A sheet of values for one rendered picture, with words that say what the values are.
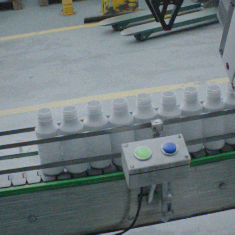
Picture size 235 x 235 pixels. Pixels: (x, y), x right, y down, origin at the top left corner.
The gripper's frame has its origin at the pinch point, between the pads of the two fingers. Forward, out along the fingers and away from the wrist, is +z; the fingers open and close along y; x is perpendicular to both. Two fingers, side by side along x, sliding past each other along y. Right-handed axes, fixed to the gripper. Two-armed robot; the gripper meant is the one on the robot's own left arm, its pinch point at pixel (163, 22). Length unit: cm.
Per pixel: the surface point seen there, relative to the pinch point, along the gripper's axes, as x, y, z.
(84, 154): -18.0, -12.9, 34.6
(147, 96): -1.1, -17.0, 24.0
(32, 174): -31, -15, 40
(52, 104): -14, -276, 139
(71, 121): -19.9, -13.2, 25.6
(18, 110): -39, -276, 138
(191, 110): 8.9, -13.2, 27.6
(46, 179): -28.1, -11.9, 39.6
